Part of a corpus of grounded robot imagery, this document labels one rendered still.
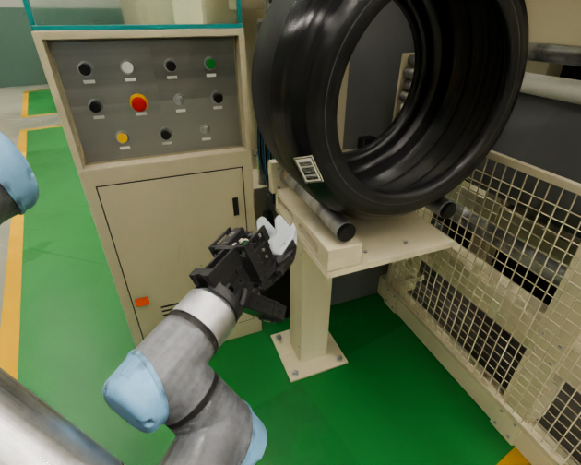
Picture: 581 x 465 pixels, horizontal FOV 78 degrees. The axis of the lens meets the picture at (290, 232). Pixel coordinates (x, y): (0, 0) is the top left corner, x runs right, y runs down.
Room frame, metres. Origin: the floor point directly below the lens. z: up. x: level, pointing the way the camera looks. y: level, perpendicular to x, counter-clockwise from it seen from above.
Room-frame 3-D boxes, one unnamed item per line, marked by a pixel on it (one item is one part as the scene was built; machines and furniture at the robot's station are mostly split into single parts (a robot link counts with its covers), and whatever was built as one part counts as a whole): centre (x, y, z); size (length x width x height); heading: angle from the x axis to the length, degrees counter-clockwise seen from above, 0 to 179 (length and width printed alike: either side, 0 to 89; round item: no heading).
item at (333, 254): (0.83, -0.06, 0.84); 0.36 x 0.09 x 0.06; 21
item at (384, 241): (0.88, -0.19, 0.80); 0.37 x 0.36 x 0.02; 111
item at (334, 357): (1.11, -0.08, 0.01); 0.27 x 0.27 x 0.02; 21
